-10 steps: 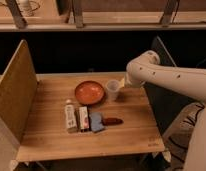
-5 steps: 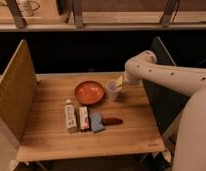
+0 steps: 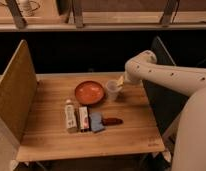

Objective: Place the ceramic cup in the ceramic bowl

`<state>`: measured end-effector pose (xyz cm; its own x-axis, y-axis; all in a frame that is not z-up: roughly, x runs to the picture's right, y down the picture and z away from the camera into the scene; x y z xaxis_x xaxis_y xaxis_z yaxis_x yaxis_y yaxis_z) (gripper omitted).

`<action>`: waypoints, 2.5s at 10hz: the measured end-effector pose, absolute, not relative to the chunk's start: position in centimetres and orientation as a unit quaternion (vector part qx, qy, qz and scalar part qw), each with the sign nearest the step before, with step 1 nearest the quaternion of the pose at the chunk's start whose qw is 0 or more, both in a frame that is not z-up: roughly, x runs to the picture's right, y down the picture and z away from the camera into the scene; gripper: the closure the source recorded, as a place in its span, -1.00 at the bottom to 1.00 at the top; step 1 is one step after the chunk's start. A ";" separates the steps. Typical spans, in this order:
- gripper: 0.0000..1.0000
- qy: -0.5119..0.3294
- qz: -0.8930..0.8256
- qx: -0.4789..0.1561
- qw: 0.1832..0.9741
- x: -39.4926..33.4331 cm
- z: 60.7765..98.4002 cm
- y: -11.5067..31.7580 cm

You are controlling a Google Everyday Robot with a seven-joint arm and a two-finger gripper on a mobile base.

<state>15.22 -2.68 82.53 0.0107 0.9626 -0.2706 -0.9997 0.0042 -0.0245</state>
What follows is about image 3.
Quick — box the blue sponge block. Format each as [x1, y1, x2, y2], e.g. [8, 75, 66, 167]
[90, 112, 105, 133]

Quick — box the translucent white cup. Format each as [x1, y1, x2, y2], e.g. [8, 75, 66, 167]
[105, 80, 122, 101]

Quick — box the wooden back shelf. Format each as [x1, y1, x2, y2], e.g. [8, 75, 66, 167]
[0, 0, 206, 32]

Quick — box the white container on shelf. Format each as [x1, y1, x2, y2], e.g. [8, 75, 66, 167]
[19, 0, 34, 17]

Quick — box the left wooden side panel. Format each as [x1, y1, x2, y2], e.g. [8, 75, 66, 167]
[0, 40, 37, 146]

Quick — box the right dark side panel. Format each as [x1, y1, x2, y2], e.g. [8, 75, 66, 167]
[142, 36, 190, 136]

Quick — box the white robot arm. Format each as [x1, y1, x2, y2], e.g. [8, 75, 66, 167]
[123, 50, 206, 171]

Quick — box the white and pink box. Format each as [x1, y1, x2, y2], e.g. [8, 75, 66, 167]
[79, 106, 90, 131]

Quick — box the white squeeze tube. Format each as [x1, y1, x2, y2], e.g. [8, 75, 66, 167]
[65, 99, 78, 133]

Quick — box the orange ceramic bowl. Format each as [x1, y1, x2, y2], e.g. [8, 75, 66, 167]
[74, 81, 105, 105]

